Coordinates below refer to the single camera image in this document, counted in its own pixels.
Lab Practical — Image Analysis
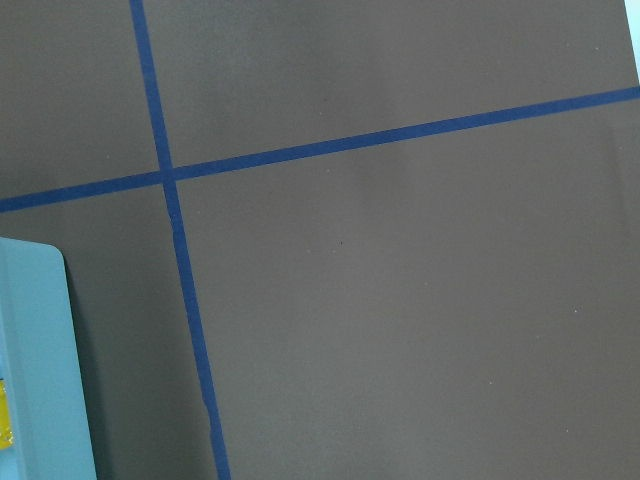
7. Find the yellow beetle toy car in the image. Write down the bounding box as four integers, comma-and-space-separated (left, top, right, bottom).
0, 380, 13, 450

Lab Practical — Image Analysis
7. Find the light blue plastic bin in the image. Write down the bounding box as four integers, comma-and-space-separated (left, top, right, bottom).
1, 238, 96, 479

